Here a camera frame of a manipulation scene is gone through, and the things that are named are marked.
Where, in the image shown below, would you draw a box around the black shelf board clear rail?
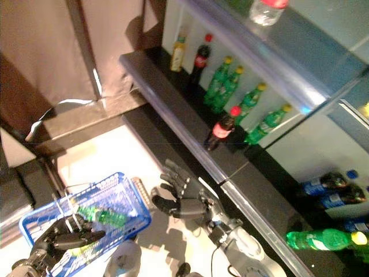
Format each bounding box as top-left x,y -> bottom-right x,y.
119,47 -> 250,185
220,144 -> 369,277
165,0 -> 369,115

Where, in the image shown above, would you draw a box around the yellow tea bottle green label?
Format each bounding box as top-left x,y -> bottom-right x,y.
169,33 -> 188,73

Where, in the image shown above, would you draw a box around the black shelf board steel edge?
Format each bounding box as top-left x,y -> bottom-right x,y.
327,69 -> 369,142

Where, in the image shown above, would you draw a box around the clear plastic bottle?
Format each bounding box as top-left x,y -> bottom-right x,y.
248,0 -> 290,27

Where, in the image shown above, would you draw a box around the grey stone ledge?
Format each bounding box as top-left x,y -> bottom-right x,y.
27,91 -> 148,158

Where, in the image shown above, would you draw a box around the silver robot right leg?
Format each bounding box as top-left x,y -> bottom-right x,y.
175,261 -> 191,277

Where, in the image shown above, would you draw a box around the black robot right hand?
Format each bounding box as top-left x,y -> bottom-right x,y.
151,159 -> 211,219

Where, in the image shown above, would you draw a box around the white right hand bracket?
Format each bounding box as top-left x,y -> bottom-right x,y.
198,177 -> 221,204

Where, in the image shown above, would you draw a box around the blue plastic shopping basket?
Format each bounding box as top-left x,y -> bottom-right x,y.
18,171 -> 153,277

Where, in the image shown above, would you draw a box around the grey fabric backdrop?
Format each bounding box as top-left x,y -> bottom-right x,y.
0,0 -> 164,100

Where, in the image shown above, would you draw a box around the dark metal pole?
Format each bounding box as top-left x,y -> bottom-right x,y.
65,0 -> 103,100

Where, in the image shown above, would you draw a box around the silver robot leg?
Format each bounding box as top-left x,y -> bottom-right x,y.
175,261 -> 191,277
103,239 -> 142,277

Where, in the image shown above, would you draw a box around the silver robot left leg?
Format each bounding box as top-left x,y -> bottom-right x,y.
103,239 -> 142,277

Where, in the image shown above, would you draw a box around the Coca-Cola bottle red cap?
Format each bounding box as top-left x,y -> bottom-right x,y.
186,33 -> 214,87
203,105 -> 243,152

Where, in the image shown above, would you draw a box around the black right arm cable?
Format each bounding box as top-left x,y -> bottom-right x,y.
210,245 -> 240,277

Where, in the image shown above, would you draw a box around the black floor stand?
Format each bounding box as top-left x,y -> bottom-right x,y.
0,126 -> 69,250

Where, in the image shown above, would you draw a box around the white cable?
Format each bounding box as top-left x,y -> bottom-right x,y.
25,98 -> 97,143

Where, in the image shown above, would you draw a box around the metal wire basket handle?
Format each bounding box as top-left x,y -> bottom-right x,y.
51,181 -> 97,234

